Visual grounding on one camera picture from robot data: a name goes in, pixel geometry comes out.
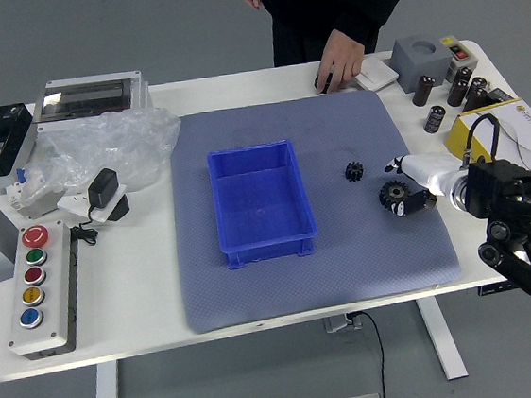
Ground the white circuit breaker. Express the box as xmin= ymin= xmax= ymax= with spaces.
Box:
xmin=3 ymin=163 xmax=67 ymax=225

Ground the grey distribution box clear cover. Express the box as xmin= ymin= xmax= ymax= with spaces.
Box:
xmin=27 ymin=68 xmax=157 ymax=134

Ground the person's left hand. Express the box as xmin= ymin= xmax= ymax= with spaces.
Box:
xmin=312 ymin=26 xmax=369 ymax=95

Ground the black adapter cord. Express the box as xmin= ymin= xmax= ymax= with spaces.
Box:
xmin=65 ymin=204 xmax=101 ymax=249

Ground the blue plastic box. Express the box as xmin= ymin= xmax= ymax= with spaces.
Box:
xmin=205 ymin=136 xmax=323 ymax=272

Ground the grey-blue mat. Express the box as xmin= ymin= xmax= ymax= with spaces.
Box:
xmin=162 ymin=80 xmax=466 ymax=337

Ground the flat black device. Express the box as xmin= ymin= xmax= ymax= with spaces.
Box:
xmin=484 ymin=85 xmax=521 ymax=108

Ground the yellow and white cardboard box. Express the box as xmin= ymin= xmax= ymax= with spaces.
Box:
xmin=440 ymin=95 xmax=531 ymax=204

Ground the person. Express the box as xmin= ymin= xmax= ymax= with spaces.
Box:
xmin=253 ymin=0 xmax=437 ymax=70

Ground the clear plastic bag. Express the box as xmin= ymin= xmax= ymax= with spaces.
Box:
xmin=17 ymin=103 xmax=189 ymax=206

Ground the small black gear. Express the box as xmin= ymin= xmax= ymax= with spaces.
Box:
xmin=342 ymin=160 xmax=366 ymax=186

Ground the grey switch box yellow label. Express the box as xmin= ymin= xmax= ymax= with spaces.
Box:
xmin=437 ymin=32 xmax=481 ymax=84

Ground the white wall switch plate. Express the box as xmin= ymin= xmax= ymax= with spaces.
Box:
xmin=352 ymin=54 xmax=401 ymax=94

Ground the grey block with round hole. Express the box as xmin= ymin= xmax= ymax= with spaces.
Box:
xmin=387 ymin=32 xmax=455 ymax=95

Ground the black wedge block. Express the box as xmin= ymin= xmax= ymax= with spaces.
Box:
xmin=103 ymin=194 xmax=132 ymax=224

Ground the grey five-button control box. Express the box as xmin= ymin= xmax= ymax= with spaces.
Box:
xmin=0 ymin=218 xmax=91 ymax=364

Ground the grey bracket under table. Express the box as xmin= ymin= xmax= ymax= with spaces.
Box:
xmin=323 ymin=312 xmax=364 ymax=336

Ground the dark brown capacitor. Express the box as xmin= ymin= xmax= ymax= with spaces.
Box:
xmin=459 ymin=75 xmax=492 ymax=113
xmin=443 ymin=66 xmax=478 ymax=109
xmin=421 ymin=103 xmax=449 ymax=135
xmin=409 ymin=74 xmax=437 ymax=109

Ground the black controller under table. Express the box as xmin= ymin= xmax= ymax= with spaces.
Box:
xmin=476 ymin=279 xmax=519 ymax=297

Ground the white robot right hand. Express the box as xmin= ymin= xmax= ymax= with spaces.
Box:
xmin=382 ymin=148 xmax=467 ymax=220

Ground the black cable under table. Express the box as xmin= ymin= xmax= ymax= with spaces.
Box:
xmin=352 ymin=308 xmax=391 ymax=398

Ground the black power adapter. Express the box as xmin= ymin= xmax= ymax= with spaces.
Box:
xmin=82 ymin=165 xmax=123 ymax=212

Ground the small black cylinder part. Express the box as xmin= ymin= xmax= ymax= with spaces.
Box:
xmin=312 ymin=71 xmax=336 ymax=95

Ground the big black gear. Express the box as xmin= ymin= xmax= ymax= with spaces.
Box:
xmin=376 ymin=176 xmax=422 ymax=212

